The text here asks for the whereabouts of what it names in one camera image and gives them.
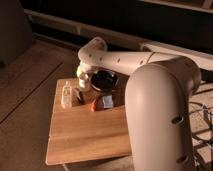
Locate wooden board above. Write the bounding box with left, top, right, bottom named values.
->
left=46, top=79, right=131, bottom=165

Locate patterned rug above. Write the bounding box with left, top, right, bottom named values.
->
left=189, top=82, right=213, bottom=171

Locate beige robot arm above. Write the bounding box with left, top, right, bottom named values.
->
left=78, top=37, right=201, bottom=171

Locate small clear bottle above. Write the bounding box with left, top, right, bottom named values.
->
left=61, top=81, right=72, bottom=108

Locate dark chair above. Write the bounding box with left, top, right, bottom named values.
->
left=0, top=0, right=34, bottom=65

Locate white window rail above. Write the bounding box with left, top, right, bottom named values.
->
left=24, top=9, right=213, bottom=74

